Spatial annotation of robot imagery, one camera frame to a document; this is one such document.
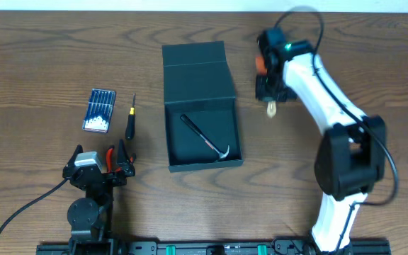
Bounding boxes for orange scraper wooden handle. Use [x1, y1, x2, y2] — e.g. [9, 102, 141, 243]
[255, 55, 276, 118]

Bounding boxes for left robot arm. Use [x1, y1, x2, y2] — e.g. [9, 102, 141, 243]
[62, 140, 136, 254]

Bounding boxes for small claw hammer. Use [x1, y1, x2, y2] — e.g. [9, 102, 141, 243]
[180, 114, 230, 162]

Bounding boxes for black cable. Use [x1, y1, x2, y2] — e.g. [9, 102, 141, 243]
[273, 9, 400, 207]
[0, 178, 71, 255]

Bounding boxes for blue precision screwdriver set case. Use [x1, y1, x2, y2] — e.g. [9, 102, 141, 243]
[82, 89, 116, 133]

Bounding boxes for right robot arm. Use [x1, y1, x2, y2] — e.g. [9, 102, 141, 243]
[255, 28, 386, 254]

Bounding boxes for left black cable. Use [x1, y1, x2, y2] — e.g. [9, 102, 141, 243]
[0, 178, 71, 255]

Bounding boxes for black yellow screwdriver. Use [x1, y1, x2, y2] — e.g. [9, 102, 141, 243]
[125, 93, 136, 140]

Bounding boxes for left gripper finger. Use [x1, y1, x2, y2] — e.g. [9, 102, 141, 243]
[116, 139, 133, 173]
[65, 144, 83, 169]

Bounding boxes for right black cable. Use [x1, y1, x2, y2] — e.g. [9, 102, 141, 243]
[273, 9, 400, 207]

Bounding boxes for dark green open box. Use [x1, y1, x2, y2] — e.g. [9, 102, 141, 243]
[162, 41, 244, 173]

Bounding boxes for black mounting rail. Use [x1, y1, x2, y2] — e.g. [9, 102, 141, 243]
[35, 239, 392, 255]

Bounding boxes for red handled pliers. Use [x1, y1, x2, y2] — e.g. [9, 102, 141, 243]
[106, 145, 136, 173]

